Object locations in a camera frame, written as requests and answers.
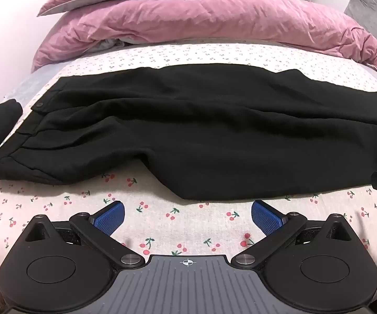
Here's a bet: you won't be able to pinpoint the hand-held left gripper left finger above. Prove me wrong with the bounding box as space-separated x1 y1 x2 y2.
22 200 145 269

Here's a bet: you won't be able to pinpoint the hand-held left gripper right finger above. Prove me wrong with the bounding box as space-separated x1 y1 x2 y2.
231 199 353 269

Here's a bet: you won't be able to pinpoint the black pants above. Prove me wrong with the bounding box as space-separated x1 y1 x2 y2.
0 63 377 201

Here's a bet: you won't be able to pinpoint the cherry print bed sheet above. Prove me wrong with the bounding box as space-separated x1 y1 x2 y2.
0 36 377 301

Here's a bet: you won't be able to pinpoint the grey cloth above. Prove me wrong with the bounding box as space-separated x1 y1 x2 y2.
90 37 133 51

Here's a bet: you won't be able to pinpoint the pink duvet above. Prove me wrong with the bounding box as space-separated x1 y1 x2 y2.
31 0 377 78

